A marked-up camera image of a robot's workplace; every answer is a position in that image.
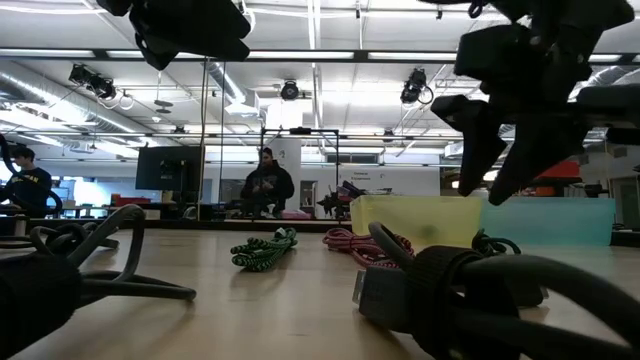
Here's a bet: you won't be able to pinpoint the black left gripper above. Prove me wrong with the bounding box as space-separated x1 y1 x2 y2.
94 0 252 71

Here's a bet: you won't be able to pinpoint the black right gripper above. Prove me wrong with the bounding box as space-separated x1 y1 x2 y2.
430 22 640 207

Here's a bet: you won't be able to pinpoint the black thin usb cable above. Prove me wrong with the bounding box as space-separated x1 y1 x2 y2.
28 221 121 251
471 228 522 257

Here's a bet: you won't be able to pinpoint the maroon braided usb cable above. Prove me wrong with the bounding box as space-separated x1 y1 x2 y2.
321 227 417 270

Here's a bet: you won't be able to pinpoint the green braided usb cable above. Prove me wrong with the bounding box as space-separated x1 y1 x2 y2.
229 226 300 274

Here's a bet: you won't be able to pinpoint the red storage bins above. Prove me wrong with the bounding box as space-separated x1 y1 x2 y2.
537 159 584 184

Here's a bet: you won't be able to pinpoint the yellow translucent plastic bin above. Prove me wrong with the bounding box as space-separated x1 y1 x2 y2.
349 194 484 251

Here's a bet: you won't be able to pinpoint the teal translucent plastic bin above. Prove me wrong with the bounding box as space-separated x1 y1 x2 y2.
479 196 617 247

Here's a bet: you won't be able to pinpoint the black monitor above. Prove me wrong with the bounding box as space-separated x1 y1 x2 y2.
134 144 206 192

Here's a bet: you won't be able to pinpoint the red crate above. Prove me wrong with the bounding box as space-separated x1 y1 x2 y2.
110 193 152 207

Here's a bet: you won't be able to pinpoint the black hanging cable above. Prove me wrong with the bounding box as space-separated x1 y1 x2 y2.
218 59 227 206

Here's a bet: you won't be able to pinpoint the black ceiling camera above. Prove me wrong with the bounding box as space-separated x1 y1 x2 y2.
68 63 117 100
399 67 435 106
279 79 300 102

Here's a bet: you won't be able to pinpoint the black strapped usb cable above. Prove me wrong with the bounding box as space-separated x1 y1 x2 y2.
352 221 640 360
0 203 198 359

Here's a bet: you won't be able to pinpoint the silver ceiling air duct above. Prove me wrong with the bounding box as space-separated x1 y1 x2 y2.
0 59 156 149

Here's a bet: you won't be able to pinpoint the black metal table frame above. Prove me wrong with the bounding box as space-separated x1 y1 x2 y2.
24 218 354 235

